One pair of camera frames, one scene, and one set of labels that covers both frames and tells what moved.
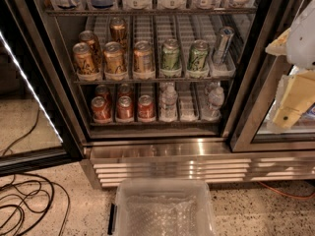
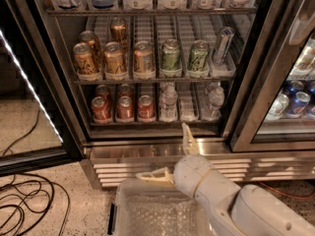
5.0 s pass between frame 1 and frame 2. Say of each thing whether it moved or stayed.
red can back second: stayed
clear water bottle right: stayed
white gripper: moved
